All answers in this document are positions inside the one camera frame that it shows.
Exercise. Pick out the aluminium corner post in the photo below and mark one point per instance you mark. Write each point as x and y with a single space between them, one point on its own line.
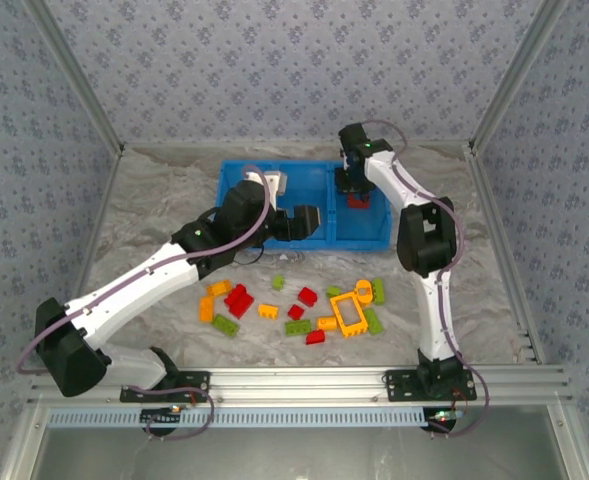
76 75
516 75

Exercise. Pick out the orange lego window frame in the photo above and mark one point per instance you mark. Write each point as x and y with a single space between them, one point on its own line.
337 306

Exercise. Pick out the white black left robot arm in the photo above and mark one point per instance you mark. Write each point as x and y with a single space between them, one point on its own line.
124 295

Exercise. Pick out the aluminium side rail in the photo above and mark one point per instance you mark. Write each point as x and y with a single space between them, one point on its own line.
501 250
99 220

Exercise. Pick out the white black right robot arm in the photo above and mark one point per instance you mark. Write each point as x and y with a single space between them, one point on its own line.
434 310

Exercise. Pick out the red small lego brick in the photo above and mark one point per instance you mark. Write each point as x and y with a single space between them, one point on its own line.
295 312

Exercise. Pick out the orange two-by-four lego brick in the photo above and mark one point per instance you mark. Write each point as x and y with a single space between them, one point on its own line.
206 309

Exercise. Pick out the blue three-compartment plastic bin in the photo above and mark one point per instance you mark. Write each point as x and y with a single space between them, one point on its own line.
304 180

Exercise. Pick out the orange rounded lego brick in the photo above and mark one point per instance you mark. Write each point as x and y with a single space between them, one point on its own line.
327 323

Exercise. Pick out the aluminium front rail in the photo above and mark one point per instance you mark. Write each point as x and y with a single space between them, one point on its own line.
299 382

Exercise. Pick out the green small lego brick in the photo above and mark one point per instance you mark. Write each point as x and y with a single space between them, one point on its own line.
278 282
333 291

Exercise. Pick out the orange round-top lego piece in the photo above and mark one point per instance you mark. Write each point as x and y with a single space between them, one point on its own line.
366 298

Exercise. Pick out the small circuit board with led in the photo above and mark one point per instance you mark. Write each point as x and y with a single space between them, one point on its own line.
444 415
174 410

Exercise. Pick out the orange small lego brick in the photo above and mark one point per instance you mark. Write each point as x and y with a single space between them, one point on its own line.
268 311

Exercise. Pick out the orange stepped lego brick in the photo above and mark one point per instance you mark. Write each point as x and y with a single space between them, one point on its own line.
219 288

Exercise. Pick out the green long lego brick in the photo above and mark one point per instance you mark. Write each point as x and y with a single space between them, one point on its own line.
298 327
373 321
378 291
225 325

